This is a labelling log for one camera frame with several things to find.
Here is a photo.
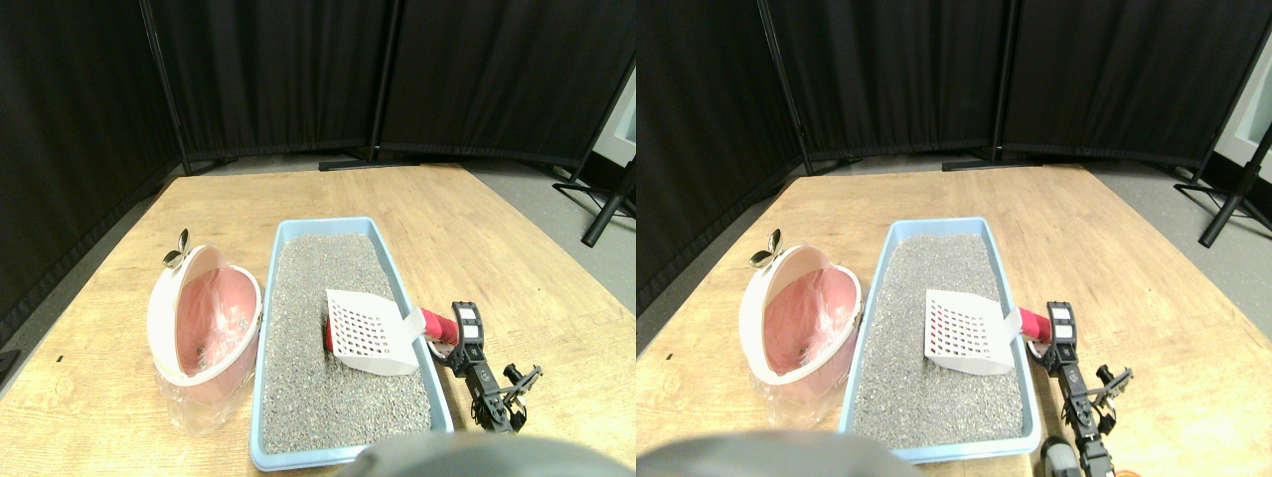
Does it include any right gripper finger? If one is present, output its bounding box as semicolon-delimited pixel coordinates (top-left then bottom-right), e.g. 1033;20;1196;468
452;301;485;347
1046;301;1079;347

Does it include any white scoop with red handle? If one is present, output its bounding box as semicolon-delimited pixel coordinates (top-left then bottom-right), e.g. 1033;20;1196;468
325;288;460;377
924;288;1052;376

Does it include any blue litter tray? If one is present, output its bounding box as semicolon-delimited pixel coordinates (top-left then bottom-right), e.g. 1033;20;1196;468
248;217;455;472
840;217;1042;465

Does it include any black tripod stand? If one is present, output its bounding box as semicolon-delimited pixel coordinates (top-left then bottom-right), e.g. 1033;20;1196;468
1176;40;1272;247
554;60;636;247

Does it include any white shelf unit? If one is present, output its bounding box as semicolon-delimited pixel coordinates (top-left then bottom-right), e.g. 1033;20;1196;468
593;94;636;167

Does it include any white bin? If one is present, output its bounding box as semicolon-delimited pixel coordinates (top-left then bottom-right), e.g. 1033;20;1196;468
147;229;264;434
738;229;864;424

